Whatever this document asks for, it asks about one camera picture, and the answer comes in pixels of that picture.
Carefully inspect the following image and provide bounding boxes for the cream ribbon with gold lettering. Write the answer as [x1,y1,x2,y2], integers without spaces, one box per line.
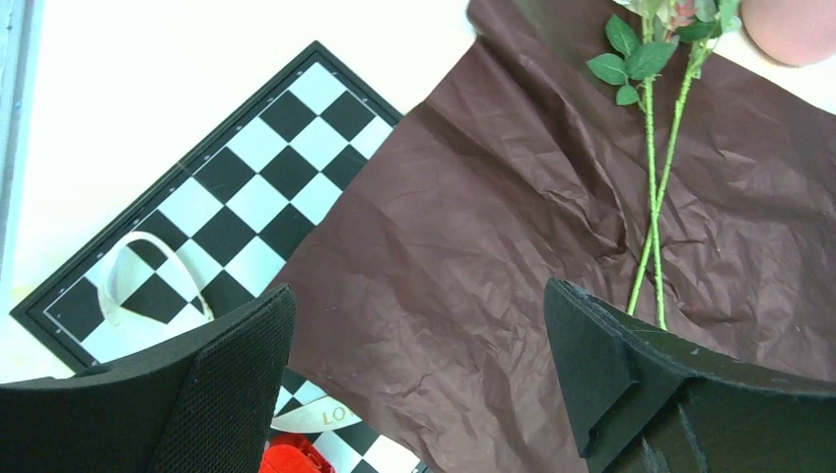
[96,232,364,436]

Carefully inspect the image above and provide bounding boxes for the white cream rose stem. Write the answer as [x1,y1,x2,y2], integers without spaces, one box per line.
[586,1,677,330]

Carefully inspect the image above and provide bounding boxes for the red toy block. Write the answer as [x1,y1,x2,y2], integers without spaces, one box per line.
[258,433,336,473]

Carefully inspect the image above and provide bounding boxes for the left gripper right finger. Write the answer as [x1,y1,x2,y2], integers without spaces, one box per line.
[544,278,835,472]

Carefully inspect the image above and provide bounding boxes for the dark red wrapping paper sheet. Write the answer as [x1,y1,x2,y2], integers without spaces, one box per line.
[278,1,835,472]

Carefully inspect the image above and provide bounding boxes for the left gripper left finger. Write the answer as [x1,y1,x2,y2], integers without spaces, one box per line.
[1,285,296,472]

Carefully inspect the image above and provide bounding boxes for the red paper flower bouquet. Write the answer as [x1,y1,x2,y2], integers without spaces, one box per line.
[625,0,742,318]

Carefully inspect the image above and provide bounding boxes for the black white chessboard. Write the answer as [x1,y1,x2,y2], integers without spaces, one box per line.
[13,43,425,472]

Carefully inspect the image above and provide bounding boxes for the pink ceramic vase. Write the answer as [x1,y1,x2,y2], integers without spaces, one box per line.
[740,0,835,67]

